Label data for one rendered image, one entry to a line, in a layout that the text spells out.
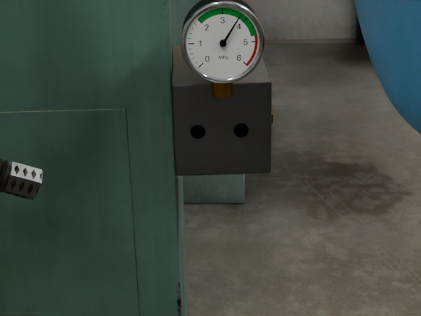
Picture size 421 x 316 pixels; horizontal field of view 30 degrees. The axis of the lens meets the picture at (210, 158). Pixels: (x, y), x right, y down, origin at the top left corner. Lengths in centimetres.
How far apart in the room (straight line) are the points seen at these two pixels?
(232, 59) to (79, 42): 14
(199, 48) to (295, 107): 186
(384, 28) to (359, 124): 204
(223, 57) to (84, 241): 23
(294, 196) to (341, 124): 51
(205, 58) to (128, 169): 15
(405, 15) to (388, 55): 3
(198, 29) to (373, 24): 31
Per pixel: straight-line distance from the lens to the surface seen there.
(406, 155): 212
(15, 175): 60
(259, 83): 63
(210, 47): 59
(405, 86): 26
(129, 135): 68
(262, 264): 158
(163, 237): 72
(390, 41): 27
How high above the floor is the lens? 81
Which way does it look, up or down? 23 degrees down
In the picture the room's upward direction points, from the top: 1 degrees counter-clockwise
